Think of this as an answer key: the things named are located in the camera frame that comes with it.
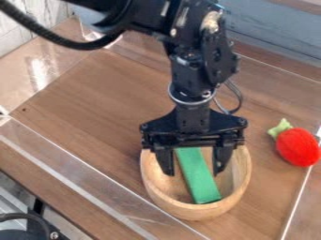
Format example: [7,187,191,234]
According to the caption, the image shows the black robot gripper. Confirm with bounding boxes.
[138,105,248,176]

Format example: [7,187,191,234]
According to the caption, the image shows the green rectangular block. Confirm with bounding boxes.
[175,147,221,204]

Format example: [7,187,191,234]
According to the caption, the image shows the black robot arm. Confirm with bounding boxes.
[0,0,247,176]

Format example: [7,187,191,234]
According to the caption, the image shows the brown wooden bowl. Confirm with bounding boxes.
[140,146,251,220]

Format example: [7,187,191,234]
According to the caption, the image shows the red plush strawberry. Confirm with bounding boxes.
[267,118,321,167]

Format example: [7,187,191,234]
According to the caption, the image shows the black clamp with screw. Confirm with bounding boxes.
[26,199,69,240]

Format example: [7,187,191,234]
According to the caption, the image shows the clear acrylic front wall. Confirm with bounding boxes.
[0,117,209,240]

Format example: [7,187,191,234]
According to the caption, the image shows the black cable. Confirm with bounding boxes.
[0,212,50,240]

